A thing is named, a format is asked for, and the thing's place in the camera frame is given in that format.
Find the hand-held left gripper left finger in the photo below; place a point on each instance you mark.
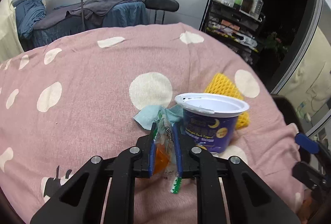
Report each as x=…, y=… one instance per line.
x=153, y=154

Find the potted plant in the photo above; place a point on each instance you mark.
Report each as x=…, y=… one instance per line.
x=276, y=44

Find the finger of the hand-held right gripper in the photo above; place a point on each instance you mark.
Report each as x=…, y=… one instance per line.
x=306, y=142
x=305, y=172

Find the black mesh cart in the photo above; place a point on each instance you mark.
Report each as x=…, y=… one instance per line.
x=232, y=30

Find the light blue tissue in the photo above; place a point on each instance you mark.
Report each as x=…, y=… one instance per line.
x=147, y=116

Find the cream towel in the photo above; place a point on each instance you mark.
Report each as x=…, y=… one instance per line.
x=7, y=30

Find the purple plastic cup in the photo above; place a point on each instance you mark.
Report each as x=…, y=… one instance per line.
x=206, y=131

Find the clear snack wrapper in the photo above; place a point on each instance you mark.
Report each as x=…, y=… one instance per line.
x=164, y=141

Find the brown bottle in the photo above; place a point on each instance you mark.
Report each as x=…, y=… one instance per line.
x=247, y=4

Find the black stool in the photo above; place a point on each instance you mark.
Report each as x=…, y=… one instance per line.
x=161, y=3

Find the blue blanket pile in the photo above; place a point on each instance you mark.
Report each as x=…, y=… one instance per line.
x=28, y=14

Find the person's right hand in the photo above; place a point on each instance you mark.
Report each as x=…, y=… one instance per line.
x=307, y=204

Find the clear pump bottle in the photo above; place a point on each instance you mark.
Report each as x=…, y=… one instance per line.
x=257, y=6

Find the dark brown trash bin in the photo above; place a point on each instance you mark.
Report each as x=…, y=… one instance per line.
x=287, y=110

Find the small green bottle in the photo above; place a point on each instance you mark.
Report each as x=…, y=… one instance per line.
x=304, y=111

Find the grey towel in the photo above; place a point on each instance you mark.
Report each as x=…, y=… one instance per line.
x=103, y=5

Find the pink polka dot blanket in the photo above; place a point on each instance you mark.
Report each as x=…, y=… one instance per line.
x=90, y=110

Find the sliding glass door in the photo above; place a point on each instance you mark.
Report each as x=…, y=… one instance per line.
x=310, y=58

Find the massage bed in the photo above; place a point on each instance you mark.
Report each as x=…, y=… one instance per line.
x=124, y=14

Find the yellow foam net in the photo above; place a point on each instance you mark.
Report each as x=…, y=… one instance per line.
x=219, y=84

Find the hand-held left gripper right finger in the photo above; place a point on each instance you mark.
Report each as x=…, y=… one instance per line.
x=178, y=154

